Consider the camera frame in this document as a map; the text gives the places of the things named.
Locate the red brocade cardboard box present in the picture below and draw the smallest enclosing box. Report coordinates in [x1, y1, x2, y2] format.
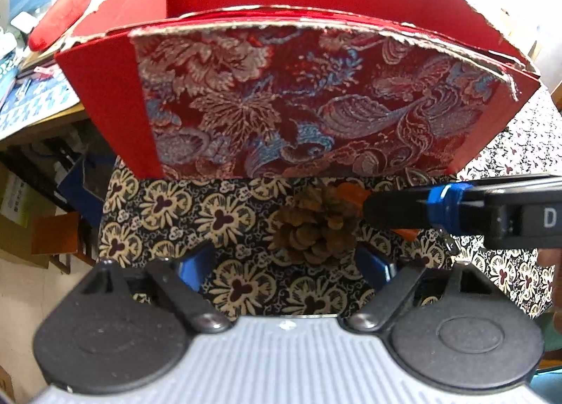
[57, 0, 539, 180]

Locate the person's right hand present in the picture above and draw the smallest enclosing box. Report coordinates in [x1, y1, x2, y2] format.
[537, 249, 562, 333]

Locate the metal clip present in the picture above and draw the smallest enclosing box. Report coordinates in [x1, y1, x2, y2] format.
[404, 176, 464, 256]

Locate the red plush cushion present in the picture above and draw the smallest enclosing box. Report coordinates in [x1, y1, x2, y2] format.
[28, 0, 91, 52]

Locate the floral patterned tablecloth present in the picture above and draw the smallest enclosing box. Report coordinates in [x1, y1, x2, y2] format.
[97, 87, 562, 321]

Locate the brown pine cone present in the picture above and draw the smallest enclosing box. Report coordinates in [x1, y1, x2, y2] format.
[273, 185, 361, 267]

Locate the blue checkered towel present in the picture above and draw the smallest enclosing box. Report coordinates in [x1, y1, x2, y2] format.
[1, 51, 79, 139]

